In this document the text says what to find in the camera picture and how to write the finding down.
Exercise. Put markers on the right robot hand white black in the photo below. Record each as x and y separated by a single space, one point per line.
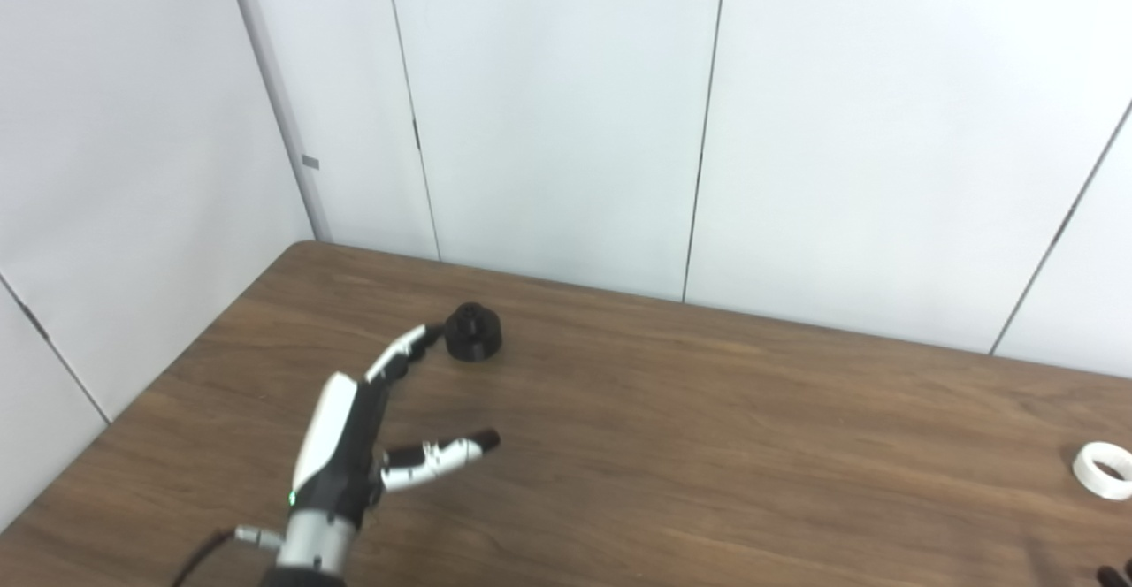
1120 576

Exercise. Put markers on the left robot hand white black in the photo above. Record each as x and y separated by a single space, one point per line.
340 445

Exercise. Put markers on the round black plastic part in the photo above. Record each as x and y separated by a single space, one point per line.
473 335

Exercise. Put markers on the grey wall corner post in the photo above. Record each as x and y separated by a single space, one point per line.
283 110

